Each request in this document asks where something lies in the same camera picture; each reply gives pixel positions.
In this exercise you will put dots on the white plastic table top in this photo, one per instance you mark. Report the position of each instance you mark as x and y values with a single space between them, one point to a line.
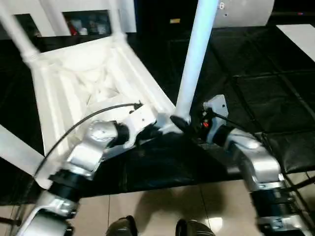
73 73

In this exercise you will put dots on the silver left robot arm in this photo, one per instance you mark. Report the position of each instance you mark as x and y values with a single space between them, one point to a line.
93 147

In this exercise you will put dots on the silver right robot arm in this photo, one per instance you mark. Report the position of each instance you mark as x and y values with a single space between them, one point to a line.
258 162

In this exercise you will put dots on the black work mat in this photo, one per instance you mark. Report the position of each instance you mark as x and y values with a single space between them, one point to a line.
258 61

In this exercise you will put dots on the black left robot foot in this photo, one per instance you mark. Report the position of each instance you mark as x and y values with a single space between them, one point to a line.
121 226

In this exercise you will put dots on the black robot foot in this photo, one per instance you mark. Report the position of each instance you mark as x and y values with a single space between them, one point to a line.
194 228
121 226

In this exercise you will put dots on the black right robot foot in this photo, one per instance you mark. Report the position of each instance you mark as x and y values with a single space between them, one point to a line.
194 228

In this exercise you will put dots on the black box with gold label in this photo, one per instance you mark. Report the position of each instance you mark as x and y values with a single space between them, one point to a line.
160 14

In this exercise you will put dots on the black pole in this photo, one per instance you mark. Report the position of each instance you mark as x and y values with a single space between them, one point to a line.
302 183

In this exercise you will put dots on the white cabinet with glass doors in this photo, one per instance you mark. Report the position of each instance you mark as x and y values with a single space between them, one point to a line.
126 14

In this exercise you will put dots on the red box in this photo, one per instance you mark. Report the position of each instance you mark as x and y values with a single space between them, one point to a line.
73 28

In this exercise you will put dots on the black device with red light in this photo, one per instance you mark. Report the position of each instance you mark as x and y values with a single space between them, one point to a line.
290 18

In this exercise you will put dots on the black table support leg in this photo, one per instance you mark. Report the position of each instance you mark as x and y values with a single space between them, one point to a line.
9 220

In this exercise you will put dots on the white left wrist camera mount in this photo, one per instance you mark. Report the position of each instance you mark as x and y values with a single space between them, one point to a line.
140 120

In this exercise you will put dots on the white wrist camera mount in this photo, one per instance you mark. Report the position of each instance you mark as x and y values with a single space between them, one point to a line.
217 105
140 120

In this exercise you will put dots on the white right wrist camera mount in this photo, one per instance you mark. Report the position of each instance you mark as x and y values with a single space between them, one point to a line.
217 105

